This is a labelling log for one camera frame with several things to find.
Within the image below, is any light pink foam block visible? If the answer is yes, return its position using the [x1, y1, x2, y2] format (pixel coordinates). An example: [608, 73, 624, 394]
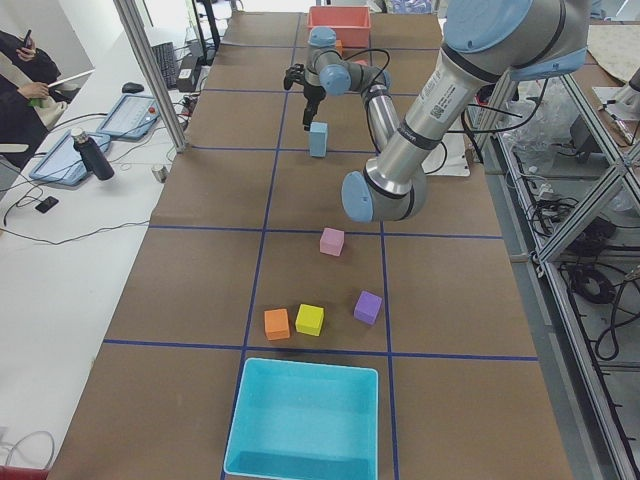
[319, 227, 345, 257]

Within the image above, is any black water bottle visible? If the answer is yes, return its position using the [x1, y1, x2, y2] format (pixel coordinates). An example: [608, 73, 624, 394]
[70, 127, 115, 181]

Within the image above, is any aluminium frame post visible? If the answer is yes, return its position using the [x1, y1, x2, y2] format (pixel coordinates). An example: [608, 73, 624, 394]
[113, 0, 187, 153]

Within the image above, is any black keyboard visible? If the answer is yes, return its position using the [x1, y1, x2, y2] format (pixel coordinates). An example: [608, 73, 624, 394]
[151, 42, 178, 89]

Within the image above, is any small metal cup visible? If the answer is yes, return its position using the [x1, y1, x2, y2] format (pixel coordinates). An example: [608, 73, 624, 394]
[151, 165, 168, 183]

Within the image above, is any purple foam block left side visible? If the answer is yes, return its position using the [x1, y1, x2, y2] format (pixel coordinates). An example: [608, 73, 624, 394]
[353, 290, 383, 326]

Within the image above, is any black smartphone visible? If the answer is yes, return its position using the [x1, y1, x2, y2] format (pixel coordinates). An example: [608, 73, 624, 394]
[35, 196, 59, 214]

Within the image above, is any blue teach pendant near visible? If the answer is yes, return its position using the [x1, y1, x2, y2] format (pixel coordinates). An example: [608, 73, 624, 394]
[29, 130, 115, 186]

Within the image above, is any blue teach pendant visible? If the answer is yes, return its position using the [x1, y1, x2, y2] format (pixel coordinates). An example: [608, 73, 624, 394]
[29, 130, 115, 186]
[96, 94, 159, 141]

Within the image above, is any person in dark clothes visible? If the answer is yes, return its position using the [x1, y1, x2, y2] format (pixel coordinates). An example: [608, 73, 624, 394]
[1, 32, 67, 169]

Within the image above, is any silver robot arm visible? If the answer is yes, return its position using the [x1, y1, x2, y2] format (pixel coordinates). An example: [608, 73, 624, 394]
[290, 26, 400, 153]
[341, 1, 591, 222]

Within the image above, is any blue teach pendant far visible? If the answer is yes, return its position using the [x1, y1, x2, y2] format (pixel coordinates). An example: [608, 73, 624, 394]
[96, 94, 159, 141]

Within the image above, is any pink plastic bin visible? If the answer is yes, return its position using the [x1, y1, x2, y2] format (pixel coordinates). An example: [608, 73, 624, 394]
[307, 6, 371, 48]

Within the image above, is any light blue foam block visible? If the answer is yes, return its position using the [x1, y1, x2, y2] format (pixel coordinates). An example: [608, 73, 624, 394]
[309, 138, 327, 158]

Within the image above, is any teal plastic bin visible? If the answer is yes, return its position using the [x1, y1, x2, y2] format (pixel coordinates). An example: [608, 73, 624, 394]
[223, 358, 379, 479]

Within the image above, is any black computer mouse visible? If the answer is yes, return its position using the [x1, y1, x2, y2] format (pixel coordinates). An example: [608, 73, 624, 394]
[121, 82, 144, 94]

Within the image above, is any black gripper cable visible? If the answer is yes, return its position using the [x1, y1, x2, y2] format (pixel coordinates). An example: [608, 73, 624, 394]
[344, 48, 526, 166]

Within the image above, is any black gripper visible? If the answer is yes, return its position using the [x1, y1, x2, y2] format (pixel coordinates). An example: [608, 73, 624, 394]
[302, 84, 326, 131]

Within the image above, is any yellow foam block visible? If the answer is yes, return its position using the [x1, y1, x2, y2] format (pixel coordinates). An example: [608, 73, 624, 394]
[295, 304, 324, 336]

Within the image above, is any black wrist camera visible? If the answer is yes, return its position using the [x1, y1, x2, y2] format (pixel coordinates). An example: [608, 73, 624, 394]
[283, 63, 306, 91]

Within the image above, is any orange foam block left side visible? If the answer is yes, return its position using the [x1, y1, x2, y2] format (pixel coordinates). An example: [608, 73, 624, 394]
[263, 308, 291, 341]

